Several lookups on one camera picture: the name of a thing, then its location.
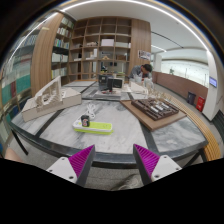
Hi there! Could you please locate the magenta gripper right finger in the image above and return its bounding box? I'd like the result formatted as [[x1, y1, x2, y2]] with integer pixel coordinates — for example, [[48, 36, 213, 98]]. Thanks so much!
[[132, 143, 183, 186]]

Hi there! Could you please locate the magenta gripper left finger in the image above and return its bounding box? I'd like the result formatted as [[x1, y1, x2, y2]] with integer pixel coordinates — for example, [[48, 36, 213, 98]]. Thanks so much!
[[46, 144, 97, 188]]

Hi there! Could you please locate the black charger plug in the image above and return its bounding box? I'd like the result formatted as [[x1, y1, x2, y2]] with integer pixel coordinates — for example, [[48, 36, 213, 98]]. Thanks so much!
[[81, 115, 90, 127]]

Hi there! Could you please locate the green white power strip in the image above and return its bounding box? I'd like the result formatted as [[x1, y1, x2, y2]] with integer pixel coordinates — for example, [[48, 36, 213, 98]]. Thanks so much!
[[73, 118, 113, 135]]

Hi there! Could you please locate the brown wooden base board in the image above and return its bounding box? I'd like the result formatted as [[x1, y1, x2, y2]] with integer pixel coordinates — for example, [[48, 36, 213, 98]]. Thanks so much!
[[120, 98, 186, 131]]

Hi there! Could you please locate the dark brown architectural model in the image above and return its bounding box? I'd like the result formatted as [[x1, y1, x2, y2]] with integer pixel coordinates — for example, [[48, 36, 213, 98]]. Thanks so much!
[[131, 98, 179, 121]]

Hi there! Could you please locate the white architectural model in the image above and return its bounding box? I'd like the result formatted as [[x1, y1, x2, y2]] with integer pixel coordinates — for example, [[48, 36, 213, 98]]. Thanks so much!
[[22, 77, 82, 122]]

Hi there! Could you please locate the small white model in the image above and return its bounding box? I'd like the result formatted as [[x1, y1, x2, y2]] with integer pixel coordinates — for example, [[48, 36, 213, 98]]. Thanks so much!
[[130, 82, 148, 94]]

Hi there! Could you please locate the dark blue waste bin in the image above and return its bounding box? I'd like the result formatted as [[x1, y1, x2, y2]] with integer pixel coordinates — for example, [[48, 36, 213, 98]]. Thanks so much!
[[187, 92, 196, 105]]

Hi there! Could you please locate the red waste bin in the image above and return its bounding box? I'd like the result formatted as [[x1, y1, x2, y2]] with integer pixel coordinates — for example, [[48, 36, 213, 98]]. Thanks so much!
[[196, 96, 205, 112]]

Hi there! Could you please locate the black computer monitor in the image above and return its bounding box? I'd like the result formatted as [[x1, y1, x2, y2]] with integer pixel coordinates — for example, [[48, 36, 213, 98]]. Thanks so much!
[[98, 75, 123, 91]]

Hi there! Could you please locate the seated person in grey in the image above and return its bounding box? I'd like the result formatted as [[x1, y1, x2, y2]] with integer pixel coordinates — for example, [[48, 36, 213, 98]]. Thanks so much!
[[128, 64, 152, 79]]

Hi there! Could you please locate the side bookshelf with books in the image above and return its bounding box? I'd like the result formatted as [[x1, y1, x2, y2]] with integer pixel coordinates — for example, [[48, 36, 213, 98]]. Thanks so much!
[[51, 15, 74, 85]]

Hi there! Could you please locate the white power strip cable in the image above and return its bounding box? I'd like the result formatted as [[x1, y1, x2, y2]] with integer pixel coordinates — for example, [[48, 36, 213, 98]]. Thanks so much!
[[85, 102, 98, 121]]

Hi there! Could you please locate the wooden bookshelf wall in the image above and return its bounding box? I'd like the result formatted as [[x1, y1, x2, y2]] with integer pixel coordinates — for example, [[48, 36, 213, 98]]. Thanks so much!
[[68, 16, 151, 81]]

